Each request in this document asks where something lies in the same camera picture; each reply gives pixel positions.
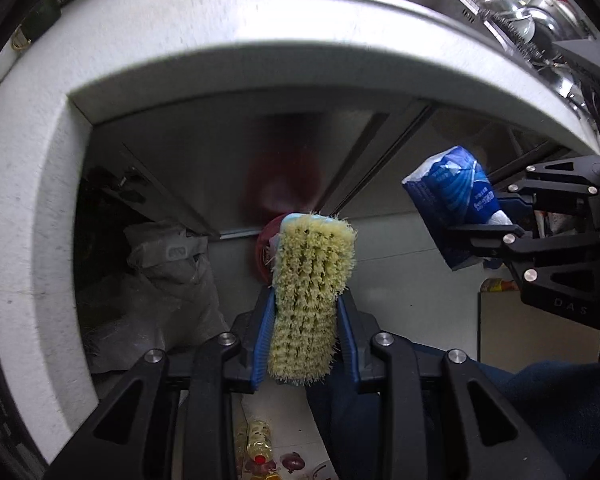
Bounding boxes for person's blue trouser legs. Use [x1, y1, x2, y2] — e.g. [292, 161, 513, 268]
[306, 361, 600, 479]

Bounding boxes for blue tissue pack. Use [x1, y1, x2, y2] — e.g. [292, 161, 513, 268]
[402, 145, 512, 271]

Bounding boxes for floor oil bottle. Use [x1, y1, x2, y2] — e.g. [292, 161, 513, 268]
[237, 419, 273, 465]

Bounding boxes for yellow scrub brush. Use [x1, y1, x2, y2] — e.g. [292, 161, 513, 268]
[268, 214, 356, 386]

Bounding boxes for clear plastic bag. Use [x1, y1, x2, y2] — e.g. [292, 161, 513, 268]
[84, 221, 228, 374]

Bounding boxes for steel wool scrubber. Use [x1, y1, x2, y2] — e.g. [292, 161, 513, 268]
[479, 6, 546, 64]

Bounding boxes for dark green utensil mug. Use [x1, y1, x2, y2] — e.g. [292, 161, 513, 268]
[10, 0, 61, 52]

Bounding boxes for red plastic basin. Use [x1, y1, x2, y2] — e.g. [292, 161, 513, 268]
[254, 214, 286, 285]

